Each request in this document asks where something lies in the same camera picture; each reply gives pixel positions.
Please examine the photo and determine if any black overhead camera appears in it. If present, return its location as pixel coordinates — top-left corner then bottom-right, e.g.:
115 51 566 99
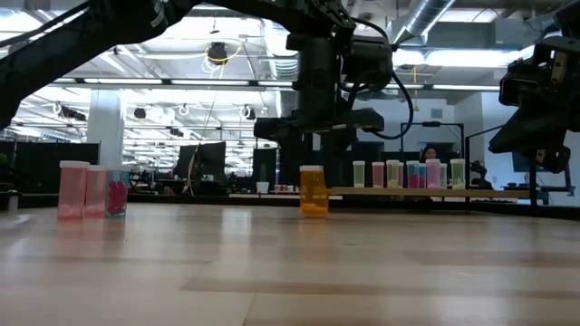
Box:
207 41 229 66

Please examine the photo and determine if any yellow pill bottle white cap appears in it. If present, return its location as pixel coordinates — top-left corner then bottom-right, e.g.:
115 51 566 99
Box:
449 158 467 190
385 158 401 189

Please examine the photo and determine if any black beam with light strips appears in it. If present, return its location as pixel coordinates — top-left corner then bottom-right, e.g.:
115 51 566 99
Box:
49 77 502 92

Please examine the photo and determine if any silver slanted ventilation duct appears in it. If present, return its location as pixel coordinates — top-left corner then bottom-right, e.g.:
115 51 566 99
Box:
387 0 457 46

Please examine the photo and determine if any wooden shelf black metal frame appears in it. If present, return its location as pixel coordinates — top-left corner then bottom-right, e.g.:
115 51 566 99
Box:
328 116 537 214

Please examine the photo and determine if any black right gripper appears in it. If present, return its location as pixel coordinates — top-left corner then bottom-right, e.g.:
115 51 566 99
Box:
488 38 580 175

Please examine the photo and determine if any orange pill bottle white cap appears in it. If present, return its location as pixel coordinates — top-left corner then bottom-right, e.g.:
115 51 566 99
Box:
298 164 330 219

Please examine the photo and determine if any white column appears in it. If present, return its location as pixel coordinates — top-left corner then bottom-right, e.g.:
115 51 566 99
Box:
87 88 126 168

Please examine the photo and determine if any black partition panel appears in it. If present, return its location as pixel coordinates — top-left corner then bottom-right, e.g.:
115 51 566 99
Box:
14 142 101 194

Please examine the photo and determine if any black monitor on arm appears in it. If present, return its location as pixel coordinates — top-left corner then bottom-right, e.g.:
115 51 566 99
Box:
511 151 537 173

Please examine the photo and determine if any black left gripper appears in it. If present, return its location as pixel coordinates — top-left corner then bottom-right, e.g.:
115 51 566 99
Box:
252 108 386 187

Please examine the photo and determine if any black computer monitor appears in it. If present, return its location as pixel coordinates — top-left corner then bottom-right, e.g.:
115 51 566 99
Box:
176 143 200 177
197 141 227 176

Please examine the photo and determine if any silver ribbed ventilation duct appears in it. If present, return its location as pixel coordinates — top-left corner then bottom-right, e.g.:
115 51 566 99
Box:
262 20 301 120

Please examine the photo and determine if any person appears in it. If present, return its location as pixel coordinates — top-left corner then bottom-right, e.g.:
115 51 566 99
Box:
419 143 441 163

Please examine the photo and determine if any black cabinet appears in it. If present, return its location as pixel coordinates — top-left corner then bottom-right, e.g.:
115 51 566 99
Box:
252 148 280 187

